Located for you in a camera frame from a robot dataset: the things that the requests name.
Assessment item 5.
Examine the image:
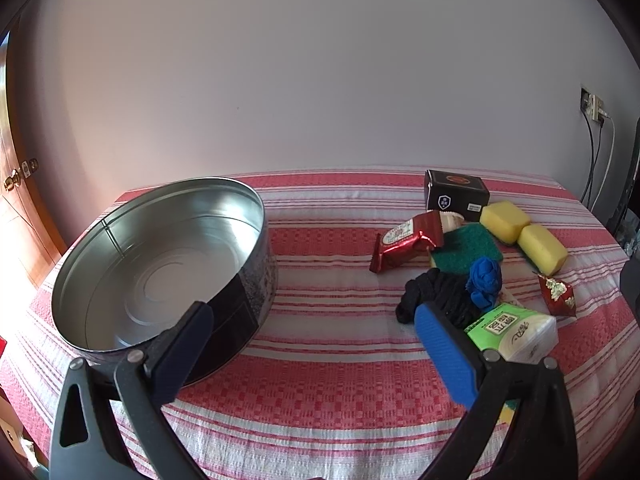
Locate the small red candy packet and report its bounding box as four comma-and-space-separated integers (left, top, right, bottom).
536, 273, 577, 318

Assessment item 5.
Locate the blue knotted cloth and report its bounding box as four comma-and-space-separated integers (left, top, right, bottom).
465, 257, 502, 312

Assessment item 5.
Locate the black knotted cloth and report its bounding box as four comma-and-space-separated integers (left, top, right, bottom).
395, 268, 480, 330

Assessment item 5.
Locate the yellow sponge front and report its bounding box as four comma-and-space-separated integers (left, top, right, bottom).
518, 224, 568, 276

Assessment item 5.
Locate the yellow sponge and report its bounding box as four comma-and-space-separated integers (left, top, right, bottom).
480, 200, 532, 245
518, 224, 568, 276

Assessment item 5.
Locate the green scouring sponge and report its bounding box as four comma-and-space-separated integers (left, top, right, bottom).
431, 223, 503, 274

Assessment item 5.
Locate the beige snack packet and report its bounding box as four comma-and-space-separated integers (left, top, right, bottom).
439, 211, 465, 233

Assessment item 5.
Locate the red snack packet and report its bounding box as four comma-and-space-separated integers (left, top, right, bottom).
369, 210, 444, 274

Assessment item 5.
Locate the black gift box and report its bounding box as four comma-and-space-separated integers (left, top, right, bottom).
424, 169, 490, 222

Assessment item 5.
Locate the wooden door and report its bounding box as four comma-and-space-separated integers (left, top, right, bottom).
1, 36, 66, 292

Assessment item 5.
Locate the red striped tablecloth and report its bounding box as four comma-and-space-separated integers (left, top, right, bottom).
0, 166, 640, 480

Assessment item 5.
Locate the round metal tin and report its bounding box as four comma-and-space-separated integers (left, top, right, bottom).
51, 178, 278, 385

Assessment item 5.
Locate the brass door knob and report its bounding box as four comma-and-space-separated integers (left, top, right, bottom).
3, 158, 39, 192

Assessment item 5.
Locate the black power cable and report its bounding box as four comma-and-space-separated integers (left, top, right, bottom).
579, 109, 601, 206

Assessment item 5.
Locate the white power cable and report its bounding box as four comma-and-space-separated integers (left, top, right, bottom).
594, 112, 618, 212

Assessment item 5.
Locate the wall power socket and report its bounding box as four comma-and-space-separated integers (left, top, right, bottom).
580, 87, 608, 122

